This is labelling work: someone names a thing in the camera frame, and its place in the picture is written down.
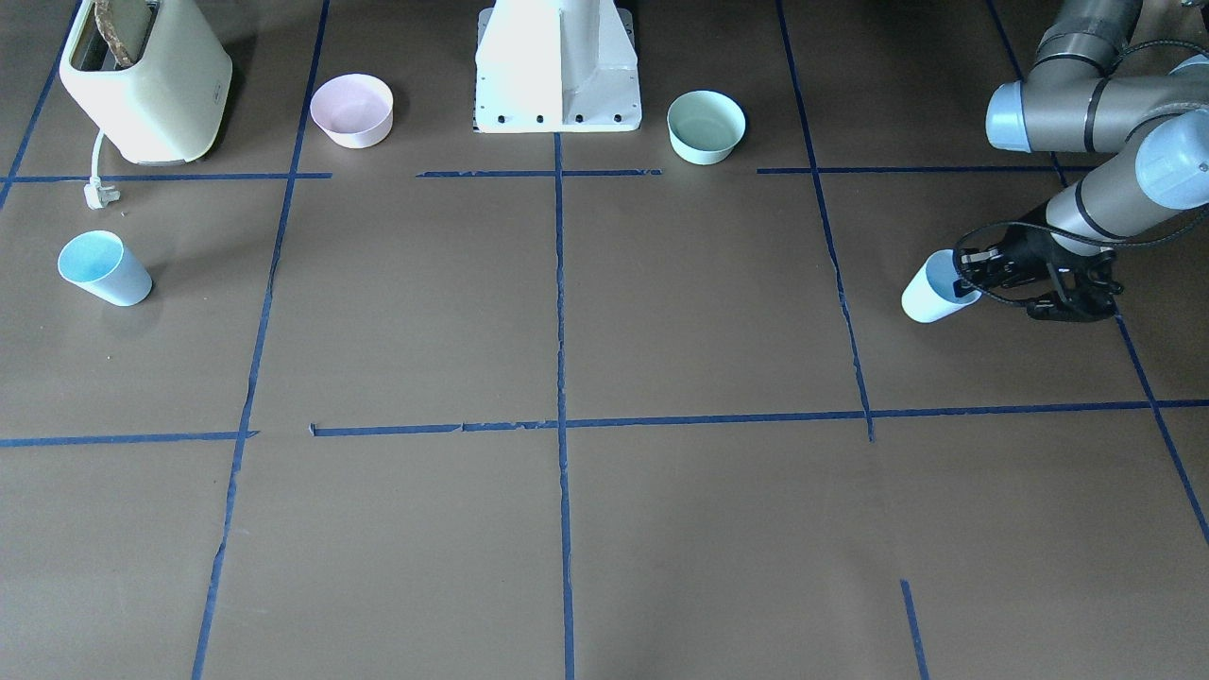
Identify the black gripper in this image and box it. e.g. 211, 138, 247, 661
956, 227, 1124, 323

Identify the light blue cup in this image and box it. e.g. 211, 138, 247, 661
901, 249, 983, 323
57, 229, 154, 307

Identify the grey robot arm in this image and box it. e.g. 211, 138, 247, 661
941, 1, 1208, 322

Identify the green bowl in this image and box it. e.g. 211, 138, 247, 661
666, 90, 747, 166

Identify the pink bowl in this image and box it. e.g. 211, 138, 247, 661
308, 73, 397, 149

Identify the cream toaster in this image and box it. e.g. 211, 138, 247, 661
58, 1, 233, 166

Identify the toast slice in toaster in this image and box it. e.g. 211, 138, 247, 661
94, 0, 154, 69

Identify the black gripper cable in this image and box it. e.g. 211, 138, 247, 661
951, 38, 1209, 309

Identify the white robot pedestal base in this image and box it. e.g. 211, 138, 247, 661
472, 1, 643, 134

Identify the white toaster power cord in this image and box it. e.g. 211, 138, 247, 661
83, 129, 122, 211

